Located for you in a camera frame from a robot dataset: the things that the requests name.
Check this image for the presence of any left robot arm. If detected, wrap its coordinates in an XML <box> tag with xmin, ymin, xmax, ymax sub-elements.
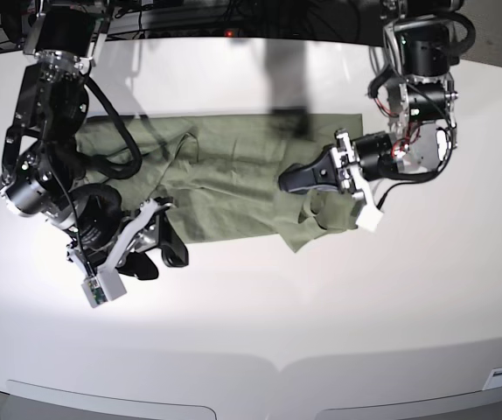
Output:
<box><xmin>278</xmin><ymin>1</ymin><xmax>476</xmax><ymax>232</ymax></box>

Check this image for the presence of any black power strip red light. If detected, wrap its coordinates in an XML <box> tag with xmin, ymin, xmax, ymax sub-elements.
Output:
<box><xmin>143</xmin><ymin>18</ymin><xmax>303</xmax><ymax>39</ymax></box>

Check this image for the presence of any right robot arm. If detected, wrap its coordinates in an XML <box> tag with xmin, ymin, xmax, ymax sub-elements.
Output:
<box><xmin>0</xmin><ymin>1</ymin><xmax>189</xmax><ymax>307</ymax></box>

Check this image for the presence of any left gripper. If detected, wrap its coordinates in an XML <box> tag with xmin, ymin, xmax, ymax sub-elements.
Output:
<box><xmin>278</xmin><ymin>129</ymin><xmax>383</xmax><ymax>231</ymax></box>

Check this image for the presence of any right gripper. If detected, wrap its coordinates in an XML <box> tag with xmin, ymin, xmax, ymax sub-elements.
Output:
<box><xmin>66</xmin><ymin>184</ymin><xmax>189</xmax><ymax>308</ymax></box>

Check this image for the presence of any green T-shirt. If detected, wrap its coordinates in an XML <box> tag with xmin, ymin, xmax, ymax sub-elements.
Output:
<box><xmin>73</xmin><ymin>111</ymin><xmax>366</xmax><ymax>255</ymax></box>

